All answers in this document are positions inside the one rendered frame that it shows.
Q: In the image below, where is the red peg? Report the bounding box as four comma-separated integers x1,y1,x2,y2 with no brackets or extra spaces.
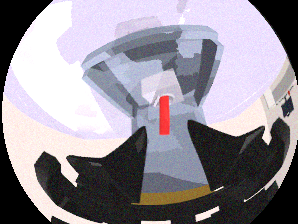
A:
158,96,169,136

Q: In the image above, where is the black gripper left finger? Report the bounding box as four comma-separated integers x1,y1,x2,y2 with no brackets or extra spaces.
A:
67,127,148,204

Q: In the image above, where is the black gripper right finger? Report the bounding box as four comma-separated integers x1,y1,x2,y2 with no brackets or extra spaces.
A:
188,120,266,192

